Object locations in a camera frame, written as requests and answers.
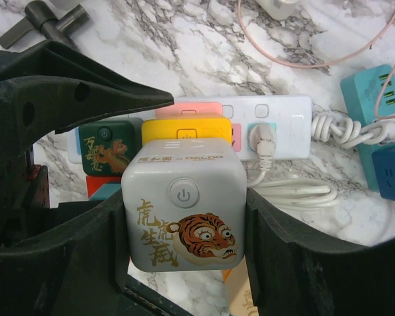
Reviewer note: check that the dark metal T-handle tool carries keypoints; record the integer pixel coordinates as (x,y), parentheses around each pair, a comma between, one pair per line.
(39,17)

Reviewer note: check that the teal cube plug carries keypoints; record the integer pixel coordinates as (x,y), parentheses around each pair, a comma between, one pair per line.
(105,191)

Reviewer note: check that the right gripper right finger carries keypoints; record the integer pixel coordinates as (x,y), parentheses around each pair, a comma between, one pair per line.
(295,269)

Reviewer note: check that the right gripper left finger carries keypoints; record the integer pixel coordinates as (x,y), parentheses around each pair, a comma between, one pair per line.
(78,268)

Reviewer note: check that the dark blue cube socket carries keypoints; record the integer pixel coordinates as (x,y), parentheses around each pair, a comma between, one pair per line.
(384,166)

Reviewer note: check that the yellow cube socket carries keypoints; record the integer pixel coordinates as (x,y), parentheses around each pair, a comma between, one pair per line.
(187,127)

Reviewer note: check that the red cube socket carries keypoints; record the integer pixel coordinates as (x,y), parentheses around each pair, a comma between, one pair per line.
(93,183)

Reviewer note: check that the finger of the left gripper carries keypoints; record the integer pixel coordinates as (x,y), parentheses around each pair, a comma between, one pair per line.
(50,87)

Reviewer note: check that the teal USB power strip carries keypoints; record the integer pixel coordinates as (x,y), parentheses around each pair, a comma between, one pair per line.
(360,92)

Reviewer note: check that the white tiger cube socket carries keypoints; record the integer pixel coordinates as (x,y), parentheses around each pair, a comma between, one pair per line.
(185,205)

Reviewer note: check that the dark green tiger cube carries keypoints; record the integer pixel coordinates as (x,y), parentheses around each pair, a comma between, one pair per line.
(108,146)

